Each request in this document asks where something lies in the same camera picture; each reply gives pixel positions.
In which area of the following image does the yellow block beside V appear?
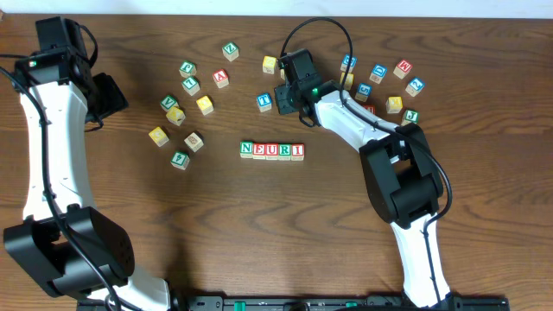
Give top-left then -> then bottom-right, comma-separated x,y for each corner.
166,106 -> 186,126

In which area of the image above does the yellow block far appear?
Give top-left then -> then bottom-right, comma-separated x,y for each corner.
262,55 -> 277,74

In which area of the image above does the blue 2 block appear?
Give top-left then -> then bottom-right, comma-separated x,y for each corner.
405,77 -> 425,97

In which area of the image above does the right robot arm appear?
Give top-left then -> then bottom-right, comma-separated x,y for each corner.
275,48 -> 450,308

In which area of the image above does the blue 5 block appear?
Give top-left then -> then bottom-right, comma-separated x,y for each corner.
354,83 -> 372,102

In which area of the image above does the red I block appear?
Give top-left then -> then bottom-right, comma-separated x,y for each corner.
291,143 -> 305,161

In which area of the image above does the blue D block left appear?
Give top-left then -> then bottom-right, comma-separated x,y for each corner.
340,54 -> 357,73

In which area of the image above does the green J block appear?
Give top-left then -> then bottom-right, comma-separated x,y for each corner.
401,109 -> 419,126

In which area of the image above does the red E block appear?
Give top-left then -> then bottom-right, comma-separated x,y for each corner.
252,143 -> 266,160

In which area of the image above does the green V block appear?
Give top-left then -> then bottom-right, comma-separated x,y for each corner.
160,95 -> 179,111

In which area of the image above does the green R block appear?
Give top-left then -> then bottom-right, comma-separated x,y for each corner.
277,143 -> 291,161

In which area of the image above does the blue T block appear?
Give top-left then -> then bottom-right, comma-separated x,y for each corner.
256,92 -> 272,112

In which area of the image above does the yellow block lower left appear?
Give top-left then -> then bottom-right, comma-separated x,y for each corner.
149,126 -> 169,147

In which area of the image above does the plain wooden picture block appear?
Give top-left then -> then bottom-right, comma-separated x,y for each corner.
184,132 -> 204,152

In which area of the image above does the red U block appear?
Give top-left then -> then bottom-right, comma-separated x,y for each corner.
364,105 -> 376,114

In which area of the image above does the red U block moved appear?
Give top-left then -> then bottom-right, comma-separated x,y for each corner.
265,143 -> 279,161

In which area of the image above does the green 4 block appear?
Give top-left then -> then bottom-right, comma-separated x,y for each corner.
170,151 -> 190,170

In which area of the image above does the red M block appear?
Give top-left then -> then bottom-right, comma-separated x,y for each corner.
393,60 -> 413,79

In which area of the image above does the yellow S block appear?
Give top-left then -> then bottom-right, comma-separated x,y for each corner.
340,73 -> 354,91

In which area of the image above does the yellow K block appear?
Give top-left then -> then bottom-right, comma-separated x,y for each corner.
385,96 -> 404,114

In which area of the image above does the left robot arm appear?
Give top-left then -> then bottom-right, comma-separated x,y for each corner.
3,16 -> 178,310

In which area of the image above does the green Z block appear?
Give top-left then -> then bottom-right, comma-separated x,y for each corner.
222,41 -> 239,62

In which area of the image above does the red A block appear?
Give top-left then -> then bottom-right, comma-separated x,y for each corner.
213,69 -> 229,88

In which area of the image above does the yellow block middle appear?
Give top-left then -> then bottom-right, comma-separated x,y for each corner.
196,95 -> 214,116

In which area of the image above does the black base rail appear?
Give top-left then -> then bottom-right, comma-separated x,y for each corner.
187,295 -> 511,311

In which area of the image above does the green N block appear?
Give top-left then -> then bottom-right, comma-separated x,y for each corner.
239,141 -> 253,158

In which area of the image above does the blue D block right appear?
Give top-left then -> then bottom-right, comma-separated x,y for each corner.
369,64 -> 387,84

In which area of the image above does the blue d block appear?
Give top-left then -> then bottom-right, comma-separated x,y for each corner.
340,54 -> 357,73
369,64 -> 387,84

